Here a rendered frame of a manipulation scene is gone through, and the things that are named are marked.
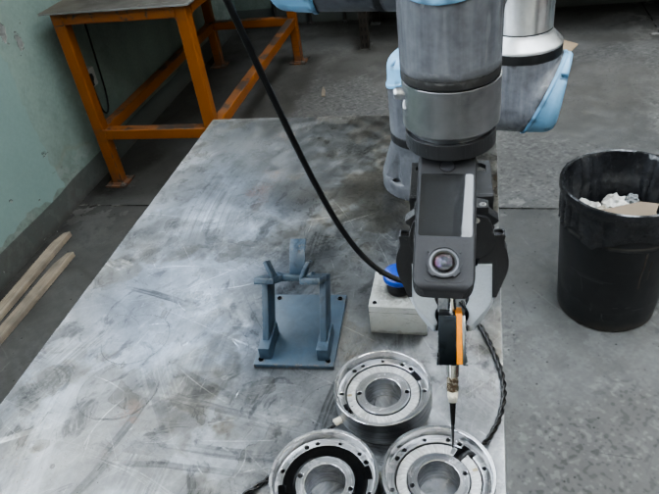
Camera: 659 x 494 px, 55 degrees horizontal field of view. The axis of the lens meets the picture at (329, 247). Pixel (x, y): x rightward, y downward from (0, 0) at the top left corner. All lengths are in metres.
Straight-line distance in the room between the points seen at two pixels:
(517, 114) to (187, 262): 0.53
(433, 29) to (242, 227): 0.64
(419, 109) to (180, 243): 0.63
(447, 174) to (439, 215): 0.03
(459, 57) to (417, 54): 0.03
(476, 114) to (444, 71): 0.04
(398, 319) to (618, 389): 1.14
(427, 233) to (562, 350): 1.46
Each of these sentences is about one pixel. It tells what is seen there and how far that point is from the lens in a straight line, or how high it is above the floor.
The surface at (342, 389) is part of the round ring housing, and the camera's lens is 0.71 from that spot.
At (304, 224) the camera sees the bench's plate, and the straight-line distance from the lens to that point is 1.01.
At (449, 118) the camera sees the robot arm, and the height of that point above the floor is 1.16.
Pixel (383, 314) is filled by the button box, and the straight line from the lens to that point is 0.78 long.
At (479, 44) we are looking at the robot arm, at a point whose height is 1.21.
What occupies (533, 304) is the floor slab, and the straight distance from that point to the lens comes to 2.04.
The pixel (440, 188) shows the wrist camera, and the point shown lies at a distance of 0.49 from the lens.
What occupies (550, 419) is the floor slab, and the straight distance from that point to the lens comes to 1.75.
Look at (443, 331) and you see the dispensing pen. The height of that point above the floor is 0.94.
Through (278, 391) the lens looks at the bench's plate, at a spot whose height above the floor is 0.80.
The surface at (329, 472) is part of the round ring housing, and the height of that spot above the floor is 0.81.
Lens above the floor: 1.36
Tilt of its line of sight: 37 degrees down
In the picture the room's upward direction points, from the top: 9 degrees counter-clockwise
